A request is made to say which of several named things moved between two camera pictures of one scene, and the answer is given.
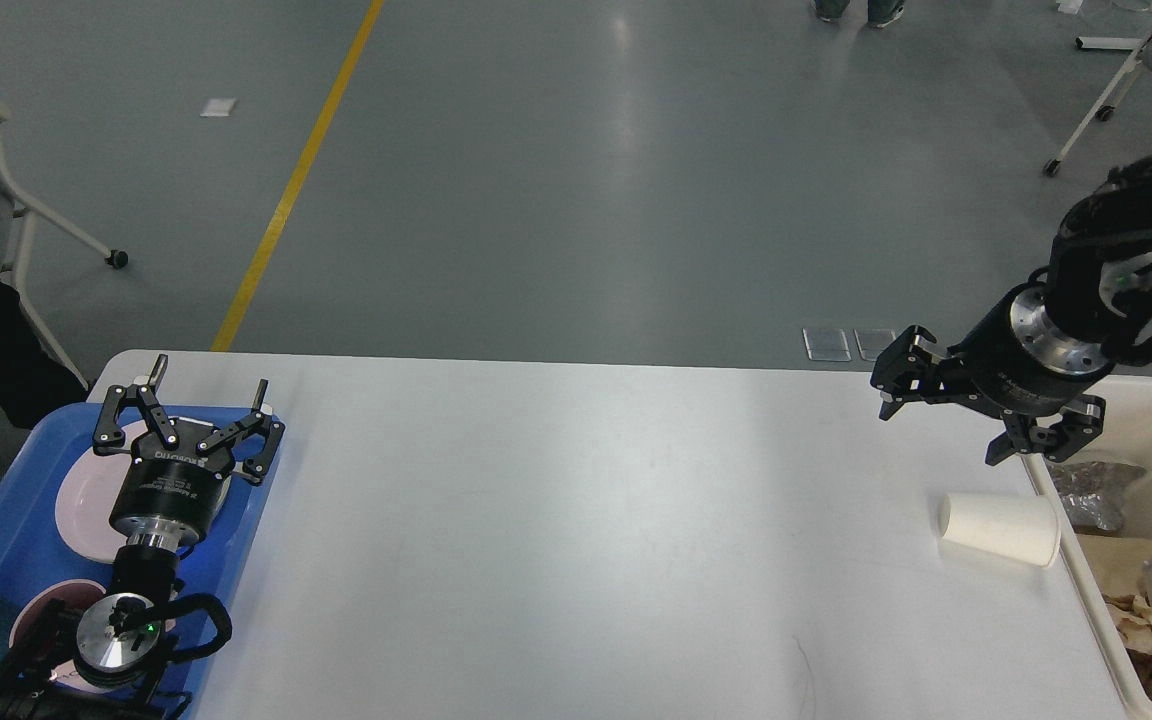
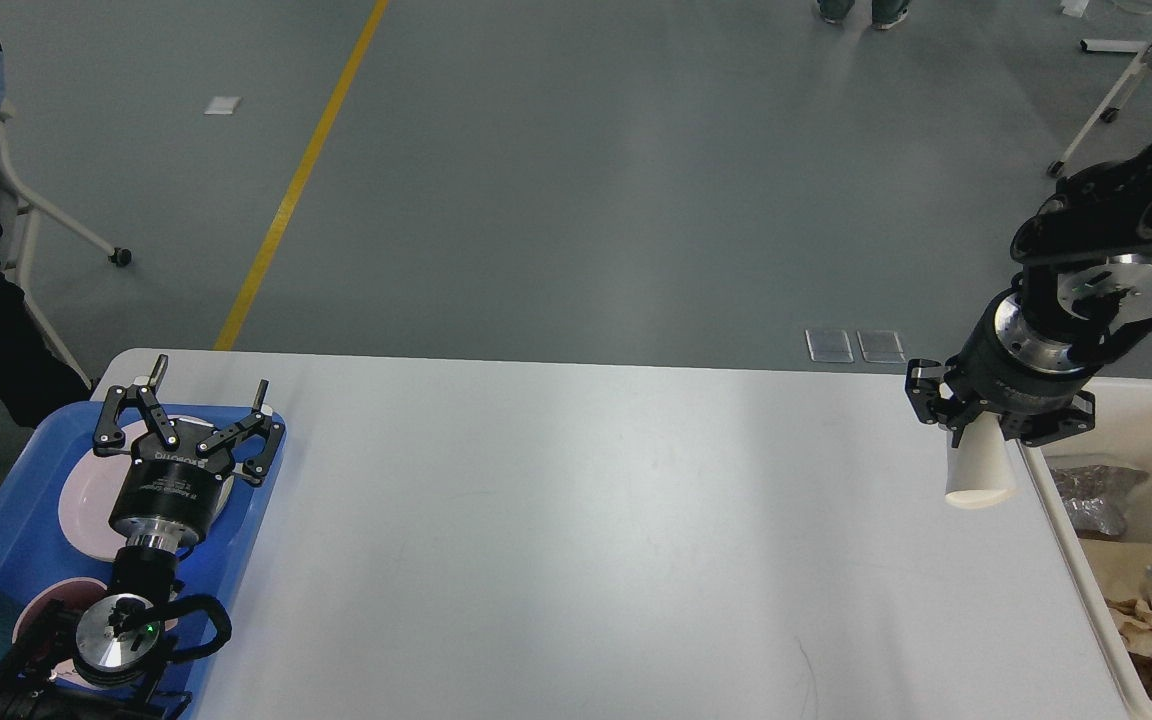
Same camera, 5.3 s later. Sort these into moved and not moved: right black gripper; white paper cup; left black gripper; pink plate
Moved: white paper cup
Not moved: right black gripper; pink plate; left black gripper
